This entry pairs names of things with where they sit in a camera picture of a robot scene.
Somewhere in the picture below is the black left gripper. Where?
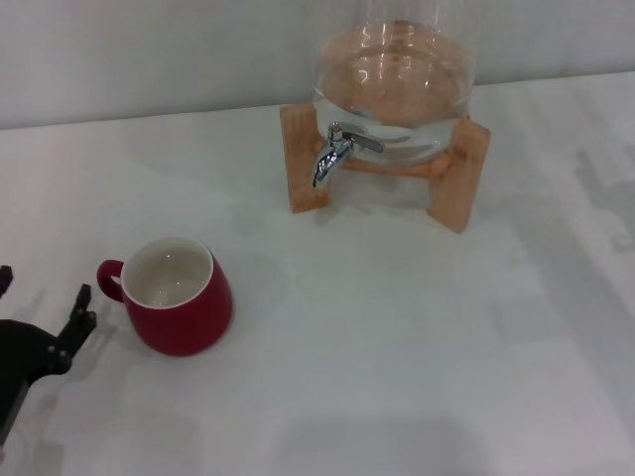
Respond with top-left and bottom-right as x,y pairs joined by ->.
0,265 -> 97,432

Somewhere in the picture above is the red ceramic cup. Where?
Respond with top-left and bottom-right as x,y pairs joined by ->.
96,236 -> 234,358

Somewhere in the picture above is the chrome faucet tap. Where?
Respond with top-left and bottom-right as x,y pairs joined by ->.
311,121 -> 386,189

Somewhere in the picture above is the wooden dispenser stand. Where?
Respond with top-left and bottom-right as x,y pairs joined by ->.
279,101 -> 491,234

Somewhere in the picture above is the glass water dispenser jar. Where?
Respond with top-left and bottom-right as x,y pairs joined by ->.
312,0 -> 480,164

